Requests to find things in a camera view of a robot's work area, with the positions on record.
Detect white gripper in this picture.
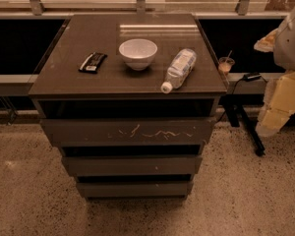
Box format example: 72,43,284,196
256,72,295,137

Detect dark drawer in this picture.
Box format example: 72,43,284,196
62,155,202,176
76,181,194,198

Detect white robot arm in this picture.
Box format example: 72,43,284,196
254,7,295,137

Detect dark brown drawer cabinet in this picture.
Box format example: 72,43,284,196
28,13,228,201

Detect top drawer with scratches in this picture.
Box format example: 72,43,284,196
41,117,215,148

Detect dark bottom drawer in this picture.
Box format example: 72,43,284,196
76,181,194,198

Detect small black device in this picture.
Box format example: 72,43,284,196
243,72,262,82

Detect black stand legs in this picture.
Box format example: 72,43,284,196
221,94,266,157

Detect plastic cup with straw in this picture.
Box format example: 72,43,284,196
218,52,235,75

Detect clear plastic water bottle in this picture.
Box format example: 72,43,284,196
160,48,197,93

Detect white ceramic bowl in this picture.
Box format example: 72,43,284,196
119,38,158,71

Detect black snack bar wrapper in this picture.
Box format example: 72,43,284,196
79,52,107,73

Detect black cable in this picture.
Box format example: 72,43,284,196
217,76,269,123

